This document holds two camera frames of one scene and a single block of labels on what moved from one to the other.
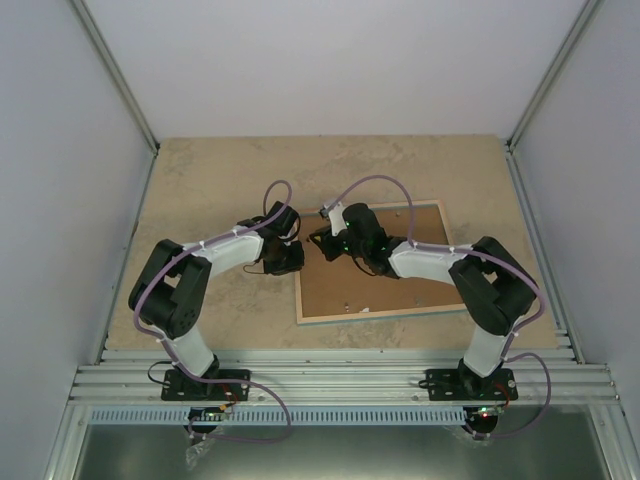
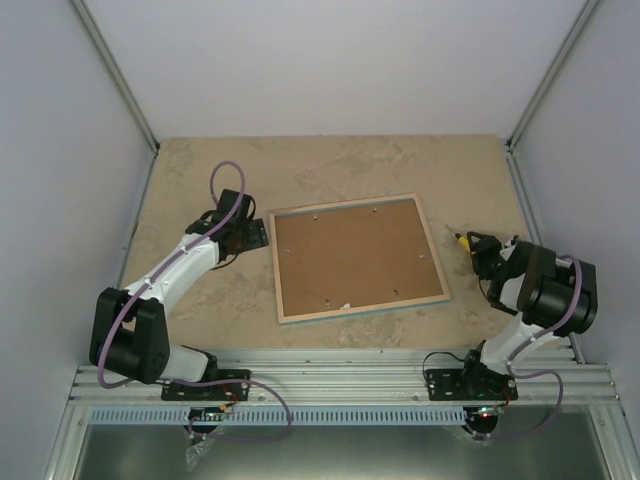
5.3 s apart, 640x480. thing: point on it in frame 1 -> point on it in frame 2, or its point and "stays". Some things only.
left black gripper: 296,264 -> 257,238
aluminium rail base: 545,376 stays
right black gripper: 326,244 -> 483,250
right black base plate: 465,384 stays
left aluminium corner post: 89,23 stays
